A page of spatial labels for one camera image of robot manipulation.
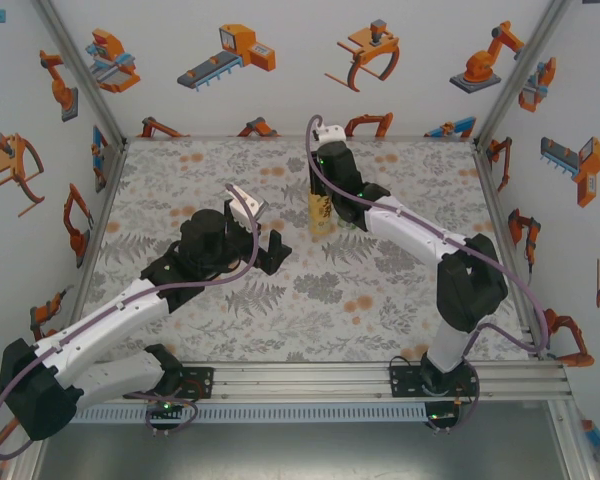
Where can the aluminium table edge rail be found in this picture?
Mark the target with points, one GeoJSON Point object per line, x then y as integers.
{"type": "Point", "coordinates": [300, 382]}

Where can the yellow label tea bottle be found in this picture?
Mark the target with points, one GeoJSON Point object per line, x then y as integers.
{"type": "Point", "coordinates": [322, 215]}

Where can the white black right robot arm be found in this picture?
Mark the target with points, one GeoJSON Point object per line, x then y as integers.
{"type": "Point", "coordinates": [415, 232]}

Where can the aluminium frame side rail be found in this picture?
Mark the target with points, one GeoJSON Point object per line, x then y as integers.
{"type": "Point", "coordinates": [505, 215]}
{"type": "Point", "coordinates": [97, 250]}

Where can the aluminium frame post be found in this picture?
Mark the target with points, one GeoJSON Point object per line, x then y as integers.
{"type": "Point", "coordinates": [520, 75]}
{"type": "Point", "coordinates": [80, 75]}

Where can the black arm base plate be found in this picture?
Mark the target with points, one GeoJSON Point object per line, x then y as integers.
{"type": "Point", "coordinates": [405, 381]}
{"type": "Point", "coordinates": [200, 382]}

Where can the small green label bottle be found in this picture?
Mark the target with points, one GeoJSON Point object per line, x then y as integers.
{"type": "Point", "coordinates": [347, 225]}

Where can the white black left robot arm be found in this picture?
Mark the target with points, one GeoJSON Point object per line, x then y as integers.
{"type": "Point", "coordinates": [100, 325]}

